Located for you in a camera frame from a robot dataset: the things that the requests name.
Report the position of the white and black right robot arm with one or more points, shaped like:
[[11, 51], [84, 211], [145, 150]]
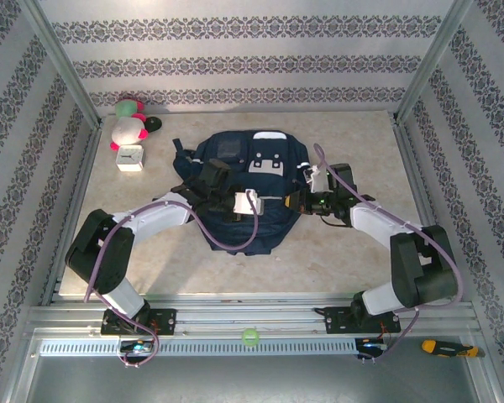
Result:
[[374, 222]]

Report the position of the white pink green plush toy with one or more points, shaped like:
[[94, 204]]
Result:
[[128, 128]]

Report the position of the black round disc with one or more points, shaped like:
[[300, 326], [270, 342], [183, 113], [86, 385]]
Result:
[[154, 123]]

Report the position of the white cube clock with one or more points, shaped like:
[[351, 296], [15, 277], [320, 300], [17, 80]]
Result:
[[129, 157]]

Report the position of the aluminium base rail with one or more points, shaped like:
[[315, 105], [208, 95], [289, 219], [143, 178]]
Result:
[[243, 319]]

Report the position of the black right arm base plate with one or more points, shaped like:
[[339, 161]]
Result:
[[336, 321]]

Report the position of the aluminium side rail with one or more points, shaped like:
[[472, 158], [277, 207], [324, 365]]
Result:
[[424, 210], [82, 197]]

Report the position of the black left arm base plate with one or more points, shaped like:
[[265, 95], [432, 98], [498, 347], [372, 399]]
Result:
[[164, 321]]

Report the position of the yellow and black screwdriver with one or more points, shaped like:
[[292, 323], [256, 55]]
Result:
[[449, 348]]

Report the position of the navy blue backpack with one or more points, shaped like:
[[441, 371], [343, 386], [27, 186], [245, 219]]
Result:
[[252, 235]]

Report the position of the aluminium frame post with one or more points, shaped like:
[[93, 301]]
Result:
[[63, 63], [432, 63]]

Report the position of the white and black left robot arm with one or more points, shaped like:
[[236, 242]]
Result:
[[159, 218]]

